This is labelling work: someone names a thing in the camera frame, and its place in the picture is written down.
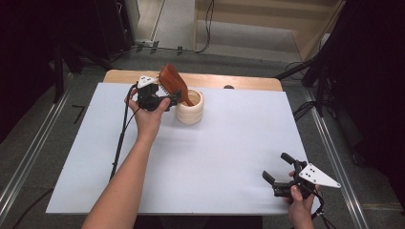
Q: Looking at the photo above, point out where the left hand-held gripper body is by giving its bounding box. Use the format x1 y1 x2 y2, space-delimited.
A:
137 74 176 113

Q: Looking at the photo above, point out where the black floor cable bundle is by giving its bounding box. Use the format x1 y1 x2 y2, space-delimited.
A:
291 100 320 123

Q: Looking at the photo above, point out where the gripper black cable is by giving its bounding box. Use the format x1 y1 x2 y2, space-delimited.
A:
310 186 338 229
109 83 141 182

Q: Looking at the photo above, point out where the black metal stand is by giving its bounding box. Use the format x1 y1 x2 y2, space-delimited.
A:
274 47 336 118
51 39 113 103

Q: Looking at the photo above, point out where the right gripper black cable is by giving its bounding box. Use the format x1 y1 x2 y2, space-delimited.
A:
310 186 338 229

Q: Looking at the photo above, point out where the white table cover board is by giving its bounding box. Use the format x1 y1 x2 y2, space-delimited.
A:
46 82 321 216

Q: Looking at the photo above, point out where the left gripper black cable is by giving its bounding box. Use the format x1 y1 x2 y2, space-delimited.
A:
109 83 141 182

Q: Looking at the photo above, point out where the black hanging cable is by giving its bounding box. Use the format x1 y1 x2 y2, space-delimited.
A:
194 0 215 54

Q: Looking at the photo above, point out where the beige wooden platform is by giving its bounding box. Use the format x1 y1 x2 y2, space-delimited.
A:
193 0 347 63

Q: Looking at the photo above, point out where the person's right hand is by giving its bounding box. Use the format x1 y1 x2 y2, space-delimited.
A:
285 185 316 229

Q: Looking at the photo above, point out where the metal floor rail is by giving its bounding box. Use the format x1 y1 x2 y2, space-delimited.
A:
0 85 75 220
301 88 371 229

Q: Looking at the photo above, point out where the dark cabinet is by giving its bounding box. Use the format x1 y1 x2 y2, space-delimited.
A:
95 0 141 61

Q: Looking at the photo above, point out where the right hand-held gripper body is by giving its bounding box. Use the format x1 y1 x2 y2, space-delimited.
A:
271 160 342 201

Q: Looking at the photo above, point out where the cream ribbed round container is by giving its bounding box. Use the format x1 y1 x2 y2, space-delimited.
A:
175 89 205 126

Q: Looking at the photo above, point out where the person's left hand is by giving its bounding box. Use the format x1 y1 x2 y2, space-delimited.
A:
127 88 172 141

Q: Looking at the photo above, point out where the wooden table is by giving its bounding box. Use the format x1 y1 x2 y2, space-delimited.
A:
103 69 284 93

